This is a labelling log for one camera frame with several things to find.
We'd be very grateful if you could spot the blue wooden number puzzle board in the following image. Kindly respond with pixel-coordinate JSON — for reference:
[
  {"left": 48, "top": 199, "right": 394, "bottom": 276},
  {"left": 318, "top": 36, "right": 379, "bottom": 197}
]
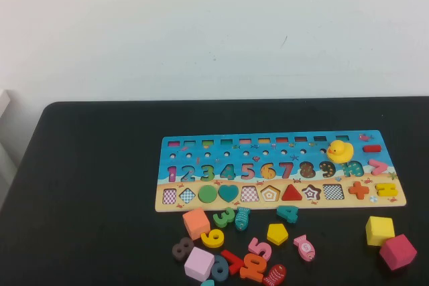
[{"left": 154, "top": 129, "right": 407, "bottom": 213}]

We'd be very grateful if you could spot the red number seven piece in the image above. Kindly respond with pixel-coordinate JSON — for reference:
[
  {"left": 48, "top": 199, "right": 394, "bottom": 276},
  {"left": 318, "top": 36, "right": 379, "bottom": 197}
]
[{"left": 220, "top": 249, "right": 247, "bottom": 275}]

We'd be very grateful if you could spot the yellow number six piece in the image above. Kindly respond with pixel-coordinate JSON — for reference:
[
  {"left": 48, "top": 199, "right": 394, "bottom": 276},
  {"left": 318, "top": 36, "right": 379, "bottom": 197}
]
[{"left": 200, "top": 228, "right": 225, "bottom": 249}]

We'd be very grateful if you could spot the pink greater-than sign piece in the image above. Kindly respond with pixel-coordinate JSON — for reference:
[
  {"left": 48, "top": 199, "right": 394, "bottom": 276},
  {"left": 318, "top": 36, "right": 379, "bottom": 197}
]
[{"left": 368, "top": 159, "right": 389, "bottom": 176}]

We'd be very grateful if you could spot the brown number eight piece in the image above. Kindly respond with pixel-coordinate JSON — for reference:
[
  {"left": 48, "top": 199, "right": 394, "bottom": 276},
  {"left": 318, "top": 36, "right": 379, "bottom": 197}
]
[{"left": 172, "top": 236, "right": 195, "bottom": 261}]

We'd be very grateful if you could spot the grey-blue number nine piece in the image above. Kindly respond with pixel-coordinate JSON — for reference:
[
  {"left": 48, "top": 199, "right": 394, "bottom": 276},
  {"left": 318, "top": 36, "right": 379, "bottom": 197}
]
[{"left": 210, "top": 254, "right": 231, "bottom": 281}]

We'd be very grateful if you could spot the yellow wooden cube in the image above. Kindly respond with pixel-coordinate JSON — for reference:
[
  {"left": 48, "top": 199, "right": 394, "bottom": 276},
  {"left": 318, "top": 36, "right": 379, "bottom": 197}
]
[{"left": 365, "top": 216, "right": 395, "bottom": 247}]

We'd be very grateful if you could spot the pink number five piece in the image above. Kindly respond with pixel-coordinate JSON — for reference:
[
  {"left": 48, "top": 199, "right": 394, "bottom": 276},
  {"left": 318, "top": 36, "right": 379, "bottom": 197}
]
[{"left": 247, "top": 237, "right": 272, "bottom": 262}]

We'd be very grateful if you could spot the yellow pentagon puzzle piece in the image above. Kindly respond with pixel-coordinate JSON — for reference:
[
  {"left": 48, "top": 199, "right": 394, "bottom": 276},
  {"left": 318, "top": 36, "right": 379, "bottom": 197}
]
[{"left": 267, "top": 223, "right": 290, "bottom": 246}]

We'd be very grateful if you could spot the red wooden fish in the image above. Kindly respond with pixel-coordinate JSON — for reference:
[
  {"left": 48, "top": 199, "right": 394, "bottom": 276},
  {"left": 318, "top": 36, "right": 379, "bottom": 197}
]
[{"left": 262, "top": 263, "right": 288, "bottom": 286}]

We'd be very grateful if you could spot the teal wooden fish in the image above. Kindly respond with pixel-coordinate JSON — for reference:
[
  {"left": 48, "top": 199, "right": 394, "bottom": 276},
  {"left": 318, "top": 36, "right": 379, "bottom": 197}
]
[{"left": 234, "top": 206, "right": 251, "bottom": 232}]

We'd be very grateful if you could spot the magenta wooden cube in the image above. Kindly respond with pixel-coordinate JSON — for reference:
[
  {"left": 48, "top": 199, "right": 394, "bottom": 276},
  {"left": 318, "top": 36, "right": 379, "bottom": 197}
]
[{"left": 379, "top": 234, "right": 418, "bottom": 272}]

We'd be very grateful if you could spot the orange plus sign piece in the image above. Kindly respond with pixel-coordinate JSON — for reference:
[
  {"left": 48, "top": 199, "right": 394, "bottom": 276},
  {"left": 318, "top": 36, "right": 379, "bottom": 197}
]
[{"left": 348, "top": 181, "right": 370, "bottom": 200}]

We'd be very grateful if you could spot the teal heart puzzle piece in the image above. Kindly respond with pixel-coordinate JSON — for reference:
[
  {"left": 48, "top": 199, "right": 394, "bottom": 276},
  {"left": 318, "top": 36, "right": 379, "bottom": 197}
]
[{"left": 218, "top": 184, "right": 240, "bottom": 204}]

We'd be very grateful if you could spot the teal number four piece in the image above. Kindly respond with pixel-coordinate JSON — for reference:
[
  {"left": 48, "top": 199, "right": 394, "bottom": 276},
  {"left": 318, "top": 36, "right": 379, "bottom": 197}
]
[{"left": 275, "top": 205, "right": 299, "bottom": 225}]

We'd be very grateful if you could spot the light pink wooden cube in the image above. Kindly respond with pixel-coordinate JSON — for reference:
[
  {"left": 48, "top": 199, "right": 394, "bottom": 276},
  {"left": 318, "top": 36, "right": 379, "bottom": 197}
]
[{"left": 183, "top": 246, "right": 215, "bottom": 283}]

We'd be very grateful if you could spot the green circle puzzle piece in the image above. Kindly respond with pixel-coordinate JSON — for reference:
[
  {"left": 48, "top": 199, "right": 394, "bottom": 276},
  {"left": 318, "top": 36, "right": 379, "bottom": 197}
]
[{"left": 198, "top": 184, "right": 219, "bottom": 204}]

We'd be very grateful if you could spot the orange number ten piece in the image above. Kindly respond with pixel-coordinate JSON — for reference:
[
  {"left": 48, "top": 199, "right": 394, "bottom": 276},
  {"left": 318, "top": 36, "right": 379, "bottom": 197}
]
[{"left": 239, "top": 252, "right": 268, "bottom": 283}]

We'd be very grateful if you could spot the yellow equals sign piece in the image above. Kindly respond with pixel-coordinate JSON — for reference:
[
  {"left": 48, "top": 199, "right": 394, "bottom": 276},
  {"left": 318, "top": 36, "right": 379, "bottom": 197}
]
[{"left": 375, "top": 182, "right": 399, "bottom": 198}]

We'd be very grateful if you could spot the pink wooden fish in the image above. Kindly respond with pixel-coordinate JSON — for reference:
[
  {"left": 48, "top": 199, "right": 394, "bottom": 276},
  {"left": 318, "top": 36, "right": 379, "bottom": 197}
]
[{"left": 293, "top": 234, "right": 316, "bottom": 263}]

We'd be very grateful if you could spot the green number three piece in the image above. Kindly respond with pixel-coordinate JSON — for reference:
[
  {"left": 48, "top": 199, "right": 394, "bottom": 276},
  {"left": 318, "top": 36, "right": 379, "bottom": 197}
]
[{"left": 212, "top": 206, "right": 236, "bottom": 229}]

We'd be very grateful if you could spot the orange wooden cube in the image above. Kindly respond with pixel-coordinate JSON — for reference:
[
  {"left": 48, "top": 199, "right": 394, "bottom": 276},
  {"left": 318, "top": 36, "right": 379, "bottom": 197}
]
[{"left": 182, "top": 207, "right": 212, "bottom": 241}]

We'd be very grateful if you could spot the yellow rubber duck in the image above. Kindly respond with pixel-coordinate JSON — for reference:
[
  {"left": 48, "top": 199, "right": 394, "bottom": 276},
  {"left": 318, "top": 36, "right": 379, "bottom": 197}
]
[{"left": 326, "top": 139, "right": 355, "bottom": 165}]

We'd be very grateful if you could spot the red triangle puzzle piece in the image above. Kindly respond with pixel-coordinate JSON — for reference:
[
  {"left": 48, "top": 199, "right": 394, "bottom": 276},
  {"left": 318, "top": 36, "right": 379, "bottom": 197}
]
[{"left": 281, "top": 184, "right": 304, "bottom": 202}]

